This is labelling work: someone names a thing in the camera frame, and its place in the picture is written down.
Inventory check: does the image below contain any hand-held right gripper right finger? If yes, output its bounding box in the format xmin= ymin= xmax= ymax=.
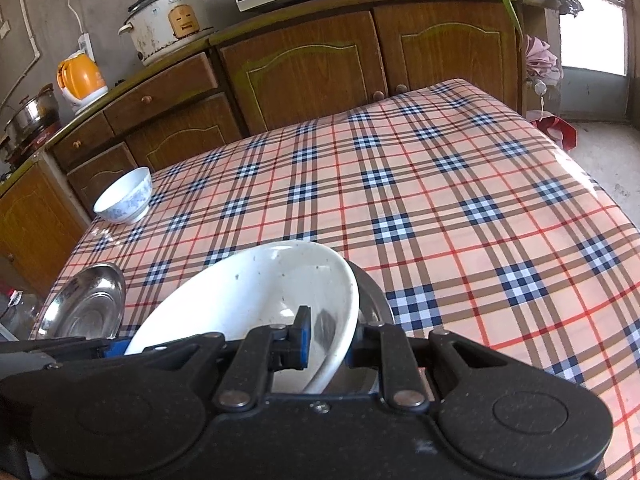
xmin=346 ymin=325 xmax=540 ymax=409

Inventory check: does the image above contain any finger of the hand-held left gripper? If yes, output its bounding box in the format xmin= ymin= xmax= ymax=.
xmin=30 ymin=337 xmax=132 ymax=360

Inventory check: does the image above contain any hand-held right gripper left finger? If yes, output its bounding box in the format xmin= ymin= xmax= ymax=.
xmin=112 ymin=305 xmax=315 ymax=409

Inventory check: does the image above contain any stainless steel bowl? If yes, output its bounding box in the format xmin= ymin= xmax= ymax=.
xmin=320 ymin=259 xmax=396 ymax=396

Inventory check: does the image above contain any plain white bowl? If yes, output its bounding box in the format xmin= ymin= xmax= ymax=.
xmin=124 ymin=240 xmax=361 ymax=395

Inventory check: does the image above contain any blue patterned white bowl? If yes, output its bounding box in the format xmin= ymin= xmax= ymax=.
xmin=93 ymin=166 xmax=153 ymax=225

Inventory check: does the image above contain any cooking oil bottle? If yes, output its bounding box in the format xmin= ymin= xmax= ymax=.
xmin=0 ymin=290 xmax=43 ymax=341

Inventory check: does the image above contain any wooden corner cabinet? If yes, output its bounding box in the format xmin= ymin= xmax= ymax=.
xmin=0 ymin=157 xmax=93 ymax=301

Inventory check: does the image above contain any plaid tablecloth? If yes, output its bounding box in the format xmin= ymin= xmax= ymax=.
xmin=30 ymin=77 xmax=640 ymax=480

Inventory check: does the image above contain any red induction cooker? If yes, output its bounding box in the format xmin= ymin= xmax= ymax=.
xmin=10 ymin=125 xmax=63 ymax=161

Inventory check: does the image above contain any wooden cabinet with drawers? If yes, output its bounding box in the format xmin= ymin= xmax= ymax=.
xmin=47 ymin=45 xmax=248 ymax=216

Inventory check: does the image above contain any steel pot with lid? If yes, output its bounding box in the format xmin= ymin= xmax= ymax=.
xmin=4 ymin=84 xmax=61 ymax=143

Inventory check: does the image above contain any wooden two-door cabinet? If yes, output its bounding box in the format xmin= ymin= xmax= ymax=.
xmin=210 ymin=0 xmax=528 ymax=136

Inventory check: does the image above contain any orange electric kettle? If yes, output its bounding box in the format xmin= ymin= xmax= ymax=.
xmin=56 ymin=51 xmax=110 ymax=113

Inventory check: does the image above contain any red bag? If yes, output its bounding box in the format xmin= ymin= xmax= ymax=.
xmin=530 ymin=115 xmax=578 ymax=151

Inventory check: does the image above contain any white rice cooker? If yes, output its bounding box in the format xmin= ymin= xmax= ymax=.
xmin=118 ymin=0 xmax=211 ymax=67

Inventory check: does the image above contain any pink hanging cloth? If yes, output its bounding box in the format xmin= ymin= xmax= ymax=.
xmin=522 ymin=35 xmax=565 ymax=88

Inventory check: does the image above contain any bright window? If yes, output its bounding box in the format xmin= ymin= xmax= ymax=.
xmin=552 ymin=0 xmax=640 ymax=78

